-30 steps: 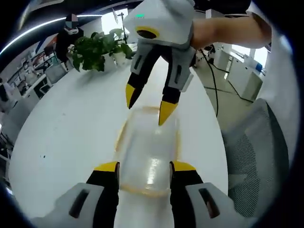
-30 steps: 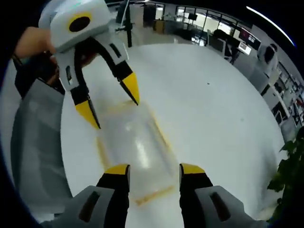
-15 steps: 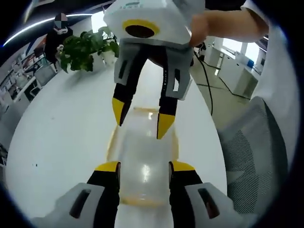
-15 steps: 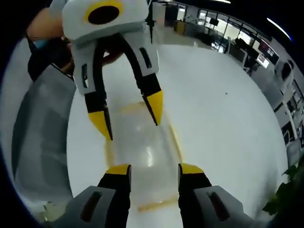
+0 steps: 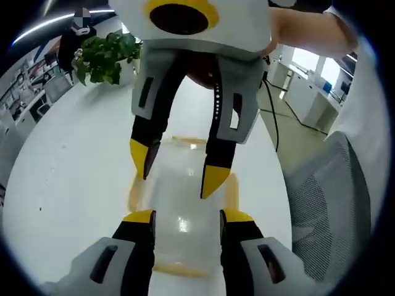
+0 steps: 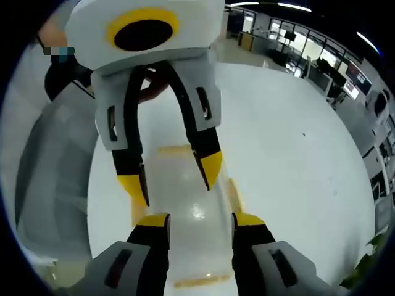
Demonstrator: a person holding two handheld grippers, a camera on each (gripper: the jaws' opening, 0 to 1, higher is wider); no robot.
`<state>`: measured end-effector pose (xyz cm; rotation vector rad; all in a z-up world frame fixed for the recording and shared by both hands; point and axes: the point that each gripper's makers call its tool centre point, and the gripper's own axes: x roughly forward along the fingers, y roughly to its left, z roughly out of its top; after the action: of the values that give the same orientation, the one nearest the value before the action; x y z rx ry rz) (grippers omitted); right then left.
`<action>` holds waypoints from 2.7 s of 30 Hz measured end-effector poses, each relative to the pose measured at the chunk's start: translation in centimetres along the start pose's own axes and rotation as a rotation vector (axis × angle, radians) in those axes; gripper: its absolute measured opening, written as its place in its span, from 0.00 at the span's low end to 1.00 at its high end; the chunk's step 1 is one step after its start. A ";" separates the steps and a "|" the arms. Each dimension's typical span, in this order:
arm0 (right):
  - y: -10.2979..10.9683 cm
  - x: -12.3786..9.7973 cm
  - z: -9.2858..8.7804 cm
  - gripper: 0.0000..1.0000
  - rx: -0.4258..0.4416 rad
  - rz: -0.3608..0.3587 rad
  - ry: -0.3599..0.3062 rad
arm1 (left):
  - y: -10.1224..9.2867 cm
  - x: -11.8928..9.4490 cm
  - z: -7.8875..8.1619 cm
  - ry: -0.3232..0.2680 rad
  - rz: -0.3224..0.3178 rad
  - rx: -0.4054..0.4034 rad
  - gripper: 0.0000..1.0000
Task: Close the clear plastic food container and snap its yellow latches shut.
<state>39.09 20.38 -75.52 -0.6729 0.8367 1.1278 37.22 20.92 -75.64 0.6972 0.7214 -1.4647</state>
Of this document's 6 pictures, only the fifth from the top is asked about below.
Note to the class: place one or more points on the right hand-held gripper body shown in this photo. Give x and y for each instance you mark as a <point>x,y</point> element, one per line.
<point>240,31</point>

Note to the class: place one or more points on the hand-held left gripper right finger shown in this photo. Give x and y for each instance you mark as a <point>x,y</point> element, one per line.
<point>237,240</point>

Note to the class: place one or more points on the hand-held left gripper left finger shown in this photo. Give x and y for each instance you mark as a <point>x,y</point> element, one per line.
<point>135,246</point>

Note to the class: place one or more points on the white plant pot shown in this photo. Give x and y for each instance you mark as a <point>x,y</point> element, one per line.
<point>128,71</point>

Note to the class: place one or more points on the transparent tray with yellow corners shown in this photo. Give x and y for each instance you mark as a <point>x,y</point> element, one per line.
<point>182,200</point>

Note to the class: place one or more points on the green potted plant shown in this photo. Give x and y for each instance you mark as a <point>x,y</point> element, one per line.
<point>105,58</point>

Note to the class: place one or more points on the white office desk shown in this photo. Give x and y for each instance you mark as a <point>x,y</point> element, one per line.
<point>311,92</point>

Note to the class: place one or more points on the grey mesh office chair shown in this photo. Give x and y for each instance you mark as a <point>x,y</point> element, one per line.
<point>327,200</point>

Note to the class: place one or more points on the white storage shelves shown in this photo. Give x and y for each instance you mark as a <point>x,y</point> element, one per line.
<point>18,98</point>

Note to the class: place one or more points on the long ceiling light strip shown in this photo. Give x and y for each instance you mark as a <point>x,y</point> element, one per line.
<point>40,29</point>

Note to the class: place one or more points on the person's white shirt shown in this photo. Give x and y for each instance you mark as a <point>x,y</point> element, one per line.
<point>367,108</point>

